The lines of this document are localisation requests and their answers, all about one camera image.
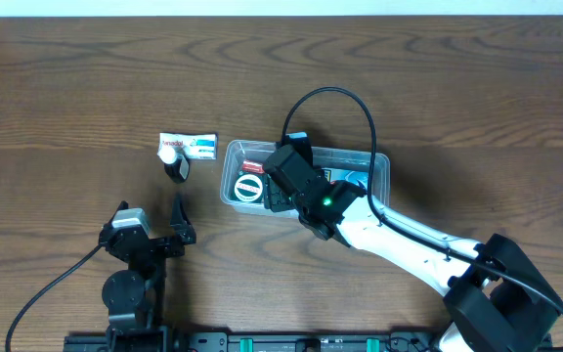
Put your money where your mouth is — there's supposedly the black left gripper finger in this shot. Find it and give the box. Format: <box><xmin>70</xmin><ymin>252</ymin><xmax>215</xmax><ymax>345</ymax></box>
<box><xmin>170</xmin><ymin>194</ymin><xmax>196</xmax><ymax>244</ymax></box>
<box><xmin>103</xmin><ymin>200</ymin><xmax>129</xmax><ymax>232</ymax></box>

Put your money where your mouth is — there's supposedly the green round-label box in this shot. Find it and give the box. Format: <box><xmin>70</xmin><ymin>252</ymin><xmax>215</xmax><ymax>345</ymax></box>
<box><xmin>230</xmin><ymin>171</ymin><xmax>264</xmax><ymax>203</ymax></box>

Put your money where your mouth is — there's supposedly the red orange Panadol box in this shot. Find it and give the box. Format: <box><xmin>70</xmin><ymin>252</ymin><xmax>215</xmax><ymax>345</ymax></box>
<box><xmin>240</xmin><ymin>159</ymin><xmax>264</xmax><ymax>174</ymax></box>

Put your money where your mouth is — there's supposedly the dark bottle white cap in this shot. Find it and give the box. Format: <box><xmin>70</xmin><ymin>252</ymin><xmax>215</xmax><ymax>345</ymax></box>
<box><xmin>157</xmin><ymin>146</ymin><xmax>190</xmax><ymax>184</ymax></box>

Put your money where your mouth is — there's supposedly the blue Kool Fever box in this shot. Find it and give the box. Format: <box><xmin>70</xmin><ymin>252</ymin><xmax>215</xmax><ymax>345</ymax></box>
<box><xmin>321</xmin><ymin>168</ymin><xmax>368</xmax><ymax>191</ymax></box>

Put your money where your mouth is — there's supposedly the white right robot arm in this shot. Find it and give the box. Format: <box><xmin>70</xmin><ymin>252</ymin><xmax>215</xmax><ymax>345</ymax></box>
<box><xmin>263</xmin><ymin>145</ymin><xmax>563</xmax><ymax>352</ymax></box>

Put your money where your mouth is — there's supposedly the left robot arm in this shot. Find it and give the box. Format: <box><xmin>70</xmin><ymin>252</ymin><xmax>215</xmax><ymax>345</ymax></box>
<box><xmin>98</xmin><ymin>196</ymin><xmax>196</xmax><ymax>351</ymax></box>

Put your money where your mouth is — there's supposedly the clear plastic container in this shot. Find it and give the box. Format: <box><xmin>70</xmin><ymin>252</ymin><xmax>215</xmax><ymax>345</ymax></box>
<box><xmin>220</xmin><ymin>139</ymin><xmax>391</xmax><ymax>219</ymax></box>

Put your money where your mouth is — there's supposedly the white Panadol box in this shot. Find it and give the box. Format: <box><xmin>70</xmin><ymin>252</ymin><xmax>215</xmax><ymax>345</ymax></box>
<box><xmin>157</xmin><ymin>133</ymin><xmax>218</xmax><ymax>163</ymax></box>

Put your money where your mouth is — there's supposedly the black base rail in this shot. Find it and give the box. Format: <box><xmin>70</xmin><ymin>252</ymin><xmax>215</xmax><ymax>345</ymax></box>
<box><xmin>63</xmin><ymin>331</ymin><xmax>471</xmax><ymax>352</ymax></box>

